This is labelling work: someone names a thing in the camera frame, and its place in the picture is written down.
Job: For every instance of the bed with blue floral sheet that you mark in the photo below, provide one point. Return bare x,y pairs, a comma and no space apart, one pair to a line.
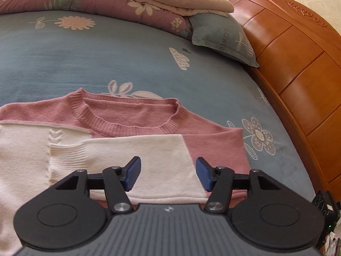
106,53

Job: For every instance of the folded pink floral quilt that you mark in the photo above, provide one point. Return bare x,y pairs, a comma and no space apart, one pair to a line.
93,2

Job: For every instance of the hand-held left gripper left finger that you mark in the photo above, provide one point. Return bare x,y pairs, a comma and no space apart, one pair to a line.
133,172

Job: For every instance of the wooden headboard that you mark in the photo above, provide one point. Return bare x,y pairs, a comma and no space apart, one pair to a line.
293,58

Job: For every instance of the grey-green flower print pillow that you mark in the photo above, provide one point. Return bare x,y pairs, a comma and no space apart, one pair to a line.
213,32

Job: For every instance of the pink and white knit sweater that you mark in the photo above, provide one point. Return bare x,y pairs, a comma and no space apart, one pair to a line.
106,149

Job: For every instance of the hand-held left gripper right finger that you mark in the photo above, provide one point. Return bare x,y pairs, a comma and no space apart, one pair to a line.
204,173

